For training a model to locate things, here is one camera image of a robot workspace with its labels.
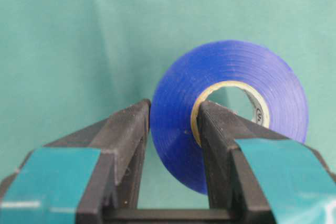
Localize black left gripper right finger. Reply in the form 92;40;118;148
197;101;335;223

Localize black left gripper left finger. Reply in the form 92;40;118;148
1;99;151;223

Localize green table cloth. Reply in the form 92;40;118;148
1;0;335;177

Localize blue tape roll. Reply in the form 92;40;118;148
149;39;309;196

